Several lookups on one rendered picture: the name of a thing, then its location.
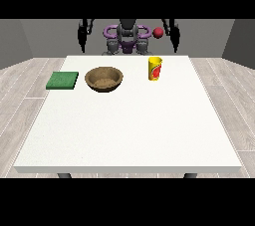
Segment small red ball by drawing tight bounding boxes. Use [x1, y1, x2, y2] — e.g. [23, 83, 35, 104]
[152, 26, 165, 40]

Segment yellow cup with melon print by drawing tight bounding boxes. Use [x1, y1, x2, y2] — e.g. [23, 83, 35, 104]
[147, 56, 163, 83]

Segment green square pad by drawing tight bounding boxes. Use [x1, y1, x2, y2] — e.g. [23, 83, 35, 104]
[45, 71, 80, 91]

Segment grey robot trunk purple rings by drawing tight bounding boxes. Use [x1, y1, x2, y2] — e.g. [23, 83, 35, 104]
[102, 19, 153, 56]

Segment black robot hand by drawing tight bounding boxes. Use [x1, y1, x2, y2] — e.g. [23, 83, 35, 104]
[160, 19, 181, 55]
[77, 19, 96, 55]

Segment dark table leg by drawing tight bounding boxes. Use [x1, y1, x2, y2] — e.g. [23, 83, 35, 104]
[56, 172, 73, 179]
[182, 172, 199, 179]

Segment brown wooden bowl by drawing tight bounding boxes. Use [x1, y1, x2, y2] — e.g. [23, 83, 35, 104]
[84, 66, 125, 94]

